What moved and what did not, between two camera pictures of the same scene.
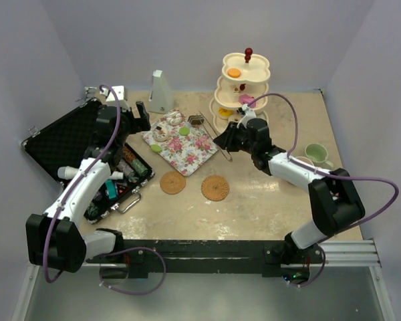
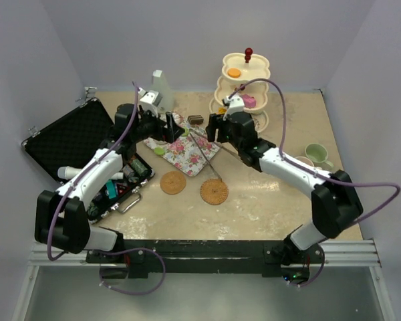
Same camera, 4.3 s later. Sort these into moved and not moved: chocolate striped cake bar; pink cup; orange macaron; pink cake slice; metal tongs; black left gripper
Moved: black left gripper; metal tongs
Not moved: orange macaron; pink cake slice; pink cup; chocolate striped cake bar
